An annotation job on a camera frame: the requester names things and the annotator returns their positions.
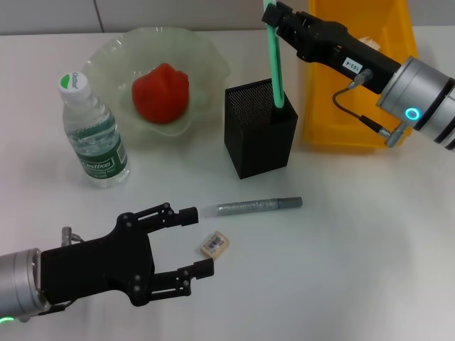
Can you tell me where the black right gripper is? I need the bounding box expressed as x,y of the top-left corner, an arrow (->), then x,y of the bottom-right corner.
262,1 -> 402,95

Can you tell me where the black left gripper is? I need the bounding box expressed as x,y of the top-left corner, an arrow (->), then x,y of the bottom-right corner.
41,202 -> 215,307

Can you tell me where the beige eraser with barcode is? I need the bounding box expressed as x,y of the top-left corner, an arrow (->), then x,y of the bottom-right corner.
200,229 -> 231,257

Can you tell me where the green utility knife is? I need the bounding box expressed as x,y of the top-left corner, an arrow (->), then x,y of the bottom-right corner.
262,0 -> 286,110

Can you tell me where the silver glitter pen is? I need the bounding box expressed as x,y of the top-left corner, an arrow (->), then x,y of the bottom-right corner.
200,196 -> 304,218

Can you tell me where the white paper ball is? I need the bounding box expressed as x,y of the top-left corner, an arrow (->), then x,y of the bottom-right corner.
360,35 -> 381,51

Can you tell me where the clear green-label water bottle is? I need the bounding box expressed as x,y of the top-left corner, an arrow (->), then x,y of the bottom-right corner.
58,70 -> 132,190

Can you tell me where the orange-red soft toy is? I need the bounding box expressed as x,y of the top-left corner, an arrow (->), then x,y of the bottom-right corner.
131,63 -> 189,124

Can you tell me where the green wavy glass fruit plate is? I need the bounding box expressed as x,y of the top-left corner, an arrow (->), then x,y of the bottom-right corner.
85,27 -> 230,148

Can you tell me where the black mesh pen holder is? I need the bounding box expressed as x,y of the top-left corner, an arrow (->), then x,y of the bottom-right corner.
224,77 -> 299,180

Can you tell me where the yellow plastic storage bin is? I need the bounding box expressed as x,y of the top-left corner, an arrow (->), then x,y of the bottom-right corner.
301,0 -> 420,153

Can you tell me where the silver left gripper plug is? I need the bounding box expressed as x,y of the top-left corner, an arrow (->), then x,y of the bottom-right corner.
60,226 -> 85,247

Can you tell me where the right gripper cable with plug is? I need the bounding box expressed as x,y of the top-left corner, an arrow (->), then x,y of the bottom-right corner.
333,69 -> 409,148

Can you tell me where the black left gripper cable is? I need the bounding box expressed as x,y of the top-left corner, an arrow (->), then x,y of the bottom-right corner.
19,300 -> 76,323

